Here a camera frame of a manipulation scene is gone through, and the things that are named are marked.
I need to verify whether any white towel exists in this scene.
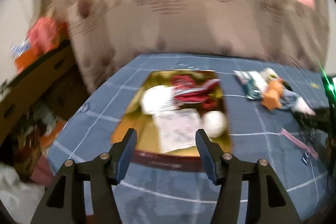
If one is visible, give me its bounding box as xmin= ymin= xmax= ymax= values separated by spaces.
xmin=291 ymin=96 xmax=315 ymax=115

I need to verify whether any light blue towel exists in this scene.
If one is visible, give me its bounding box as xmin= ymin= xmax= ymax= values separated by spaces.
xmin=280 ymin=88 xmax=301 ymax=110

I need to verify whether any orange rubber pig toy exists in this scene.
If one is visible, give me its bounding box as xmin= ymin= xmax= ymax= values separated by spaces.
xmin=261 ymin=79 xmax=284 ymax=111

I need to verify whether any green white tissue pack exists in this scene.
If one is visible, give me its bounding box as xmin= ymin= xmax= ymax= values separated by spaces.
xmin=234 ymin=71 xmax=268 ymax=100

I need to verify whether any white round ball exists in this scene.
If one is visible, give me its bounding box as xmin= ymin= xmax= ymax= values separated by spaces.
xmin=202 ymin=111 xmax=227 ymax=138

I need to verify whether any pink box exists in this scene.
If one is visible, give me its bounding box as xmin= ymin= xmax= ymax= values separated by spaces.
xmin=30 ymin=156 xmax=54 ymax=187

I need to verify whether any white green patterned cloth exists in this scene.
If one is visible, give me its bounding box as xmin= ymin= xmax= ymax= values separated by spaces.
xmin=1 ymin=163 xmax=45 ymax=223

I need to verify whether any white yellow small plush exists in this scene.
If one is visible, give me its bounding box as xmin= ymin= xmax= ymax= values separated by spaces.
xmin=260 ymin=68 xmax=280 ymax=83

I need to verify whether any blue checked tablecloth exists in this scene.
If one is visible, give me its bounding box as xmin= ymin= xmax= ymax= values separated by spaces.
xmin=48 ymin=54 xmax=335 ymax=223

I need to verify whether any white printed tissue packet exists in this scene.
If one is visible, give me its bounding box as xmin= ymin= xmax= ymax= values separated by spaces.
xmin=153 ymin=109 xmax=202 ymax=153

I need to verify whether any brown wooden cabinet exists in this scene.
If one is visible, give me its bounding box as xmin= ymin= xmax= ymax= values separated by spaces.
xmin=1 ymin=40 xmax=89 ymax=142

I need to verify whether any red gold metal tin box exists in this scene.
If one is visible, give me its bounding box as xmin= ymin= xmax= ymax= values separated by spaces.
xmin=111 ymin=69 xmax=232 ymax=172

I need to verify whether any red grey fabric pouch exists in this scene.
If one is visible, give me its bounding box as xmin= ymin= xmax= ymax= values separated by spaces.
xmin=171 ymin=75 xmax=220 ymax=110

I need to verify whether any white folded sock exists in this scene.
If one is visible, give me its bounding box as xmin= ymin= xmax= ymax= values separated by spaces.
xmin=139 ymin=85 xmax=177 ymax=115

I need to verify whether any beige leaf print curtain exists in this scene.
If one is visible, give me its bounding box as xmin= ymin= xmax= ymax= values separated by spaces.
xmin=34 ymin=0 xmax=332 ymax=93

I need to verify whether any red plastic bag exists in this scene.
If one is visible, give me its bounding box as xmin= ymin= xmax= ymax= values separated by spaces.
xmin=27 ymin=16 xmax=69 ymax=55

